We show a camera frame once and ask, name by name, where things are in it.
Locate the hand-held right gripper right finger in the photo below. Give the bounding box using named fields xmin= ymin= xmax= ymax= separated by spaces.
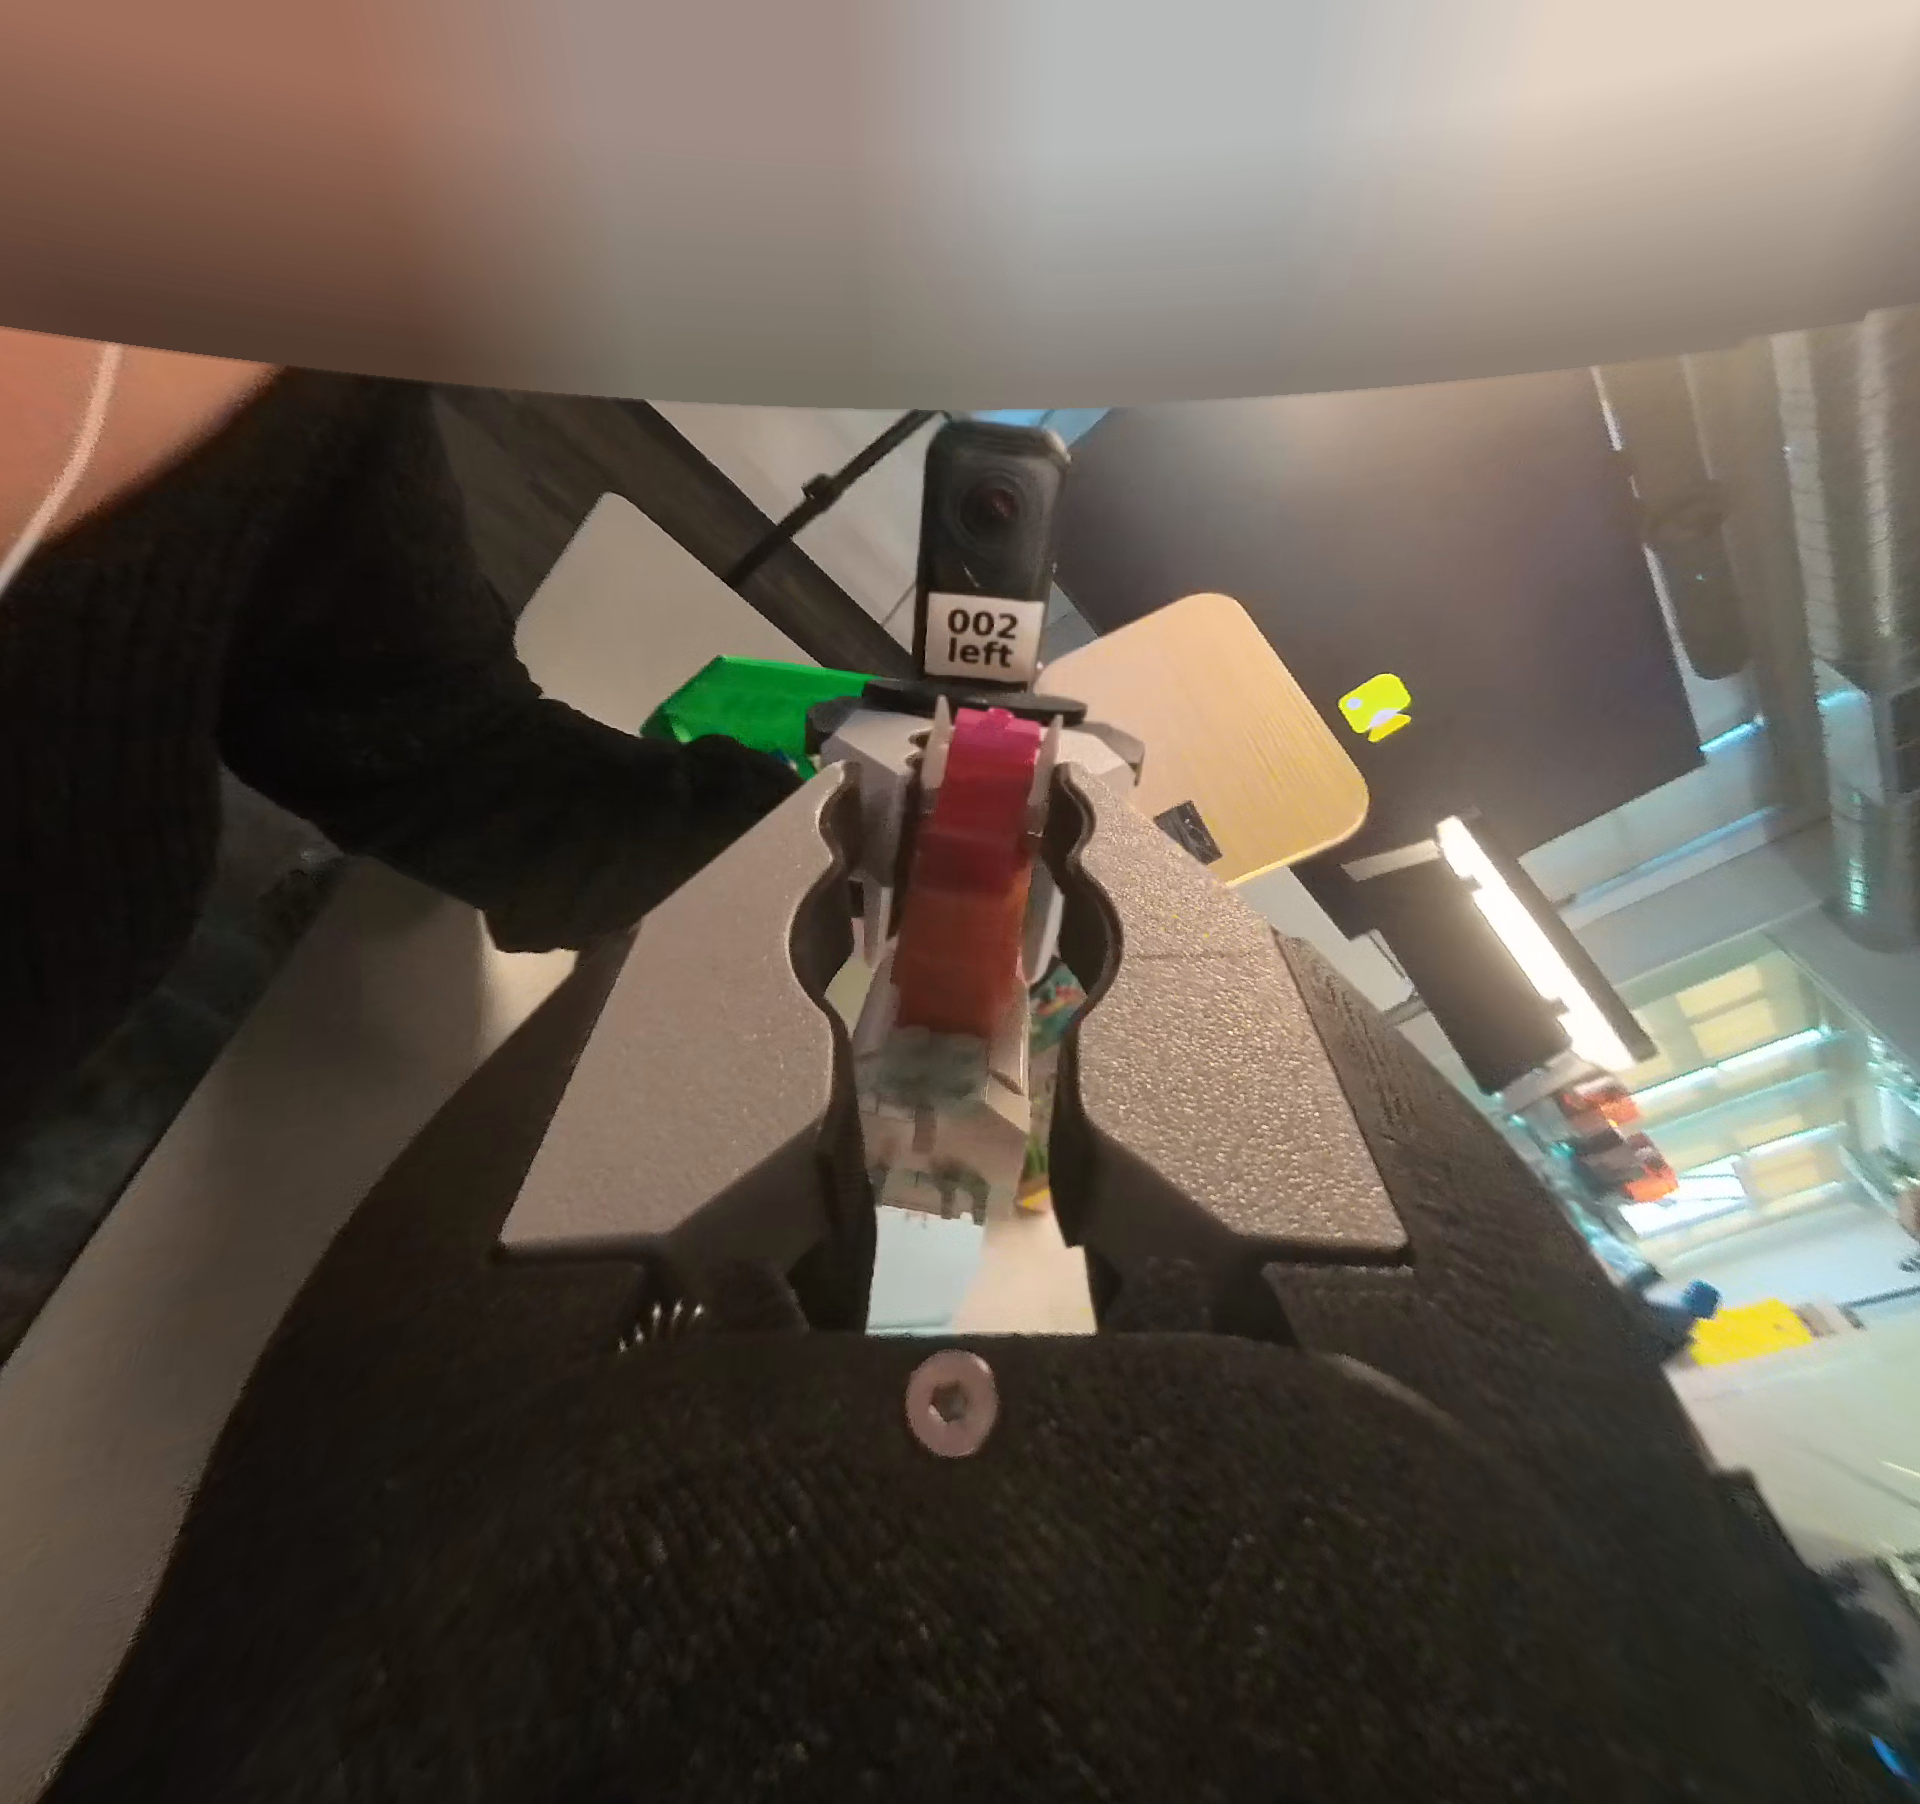
xmin=1048 ymin=762 xmax=1413 ymax=1295

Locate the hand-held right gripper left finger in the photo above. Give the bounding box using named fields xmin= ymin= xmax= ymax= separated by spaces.
xmin=492 ymin=760 xmax=880 ymax=1299

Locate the green bin with lego pieces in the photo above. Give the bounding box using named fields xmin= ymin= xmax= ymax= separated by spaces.
xmin=645 ymin=653 xmax=873 ymax=760

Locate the white lego animal model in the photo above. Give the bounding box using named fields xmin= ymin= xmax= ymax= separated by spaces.
xmin=854 ymin=701 xmax=1068 ymax=1232

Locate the light wooden chair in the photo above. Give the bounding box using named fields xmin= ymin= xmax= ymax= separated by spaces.
xmin=1042 ymin=592 xmax=1371 ymax=892

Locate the black pole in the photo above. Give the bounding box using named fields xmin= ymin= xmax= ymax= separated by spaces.
xmin=724 ymin=409 xmax=941 ymax=592

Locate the white ceiling lamp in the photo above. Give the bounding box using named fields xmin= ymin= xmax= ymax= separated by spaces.
xmin=1338 ymin=813 xmax=1661 ymax=1098

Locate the silver ventilation duct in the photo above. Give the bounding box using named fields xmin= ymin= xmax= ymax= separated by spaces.
xmin=1770 ymin=321 xmax=1920 ymax=956

